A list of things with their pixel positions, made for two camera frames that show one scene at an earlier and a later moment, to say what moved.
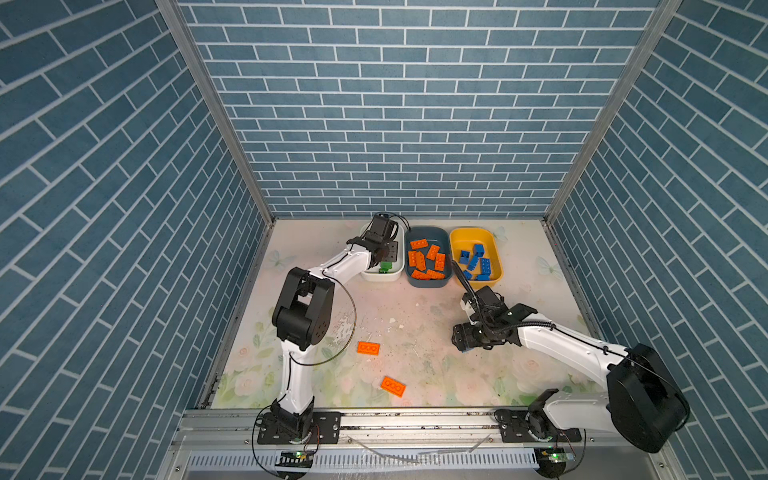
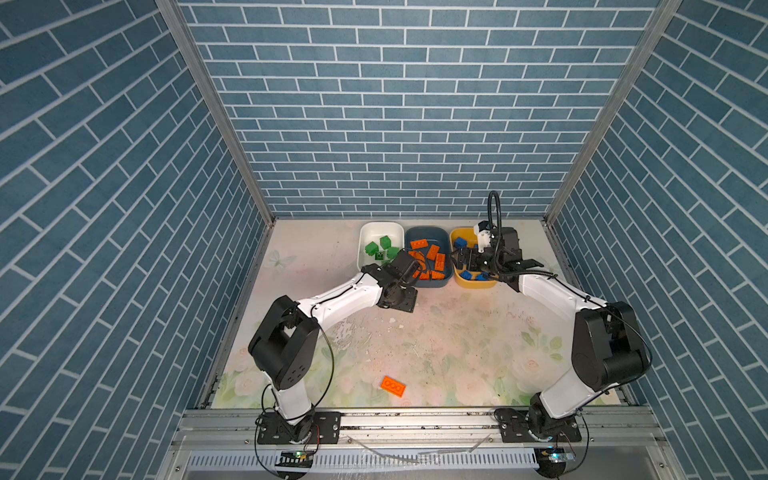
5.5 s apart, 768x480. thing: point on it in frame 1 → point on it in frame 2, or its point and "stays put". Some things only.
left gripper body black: [388, 249] → [405, 298]
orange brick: [416, 244] stays put
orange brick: [433, 251] stays put
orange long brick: [368, 348] → [419, 256]
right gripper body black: [476, 333] → [484, 262]
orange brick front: [393, 386] stays put
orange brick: [440, 261] stays put
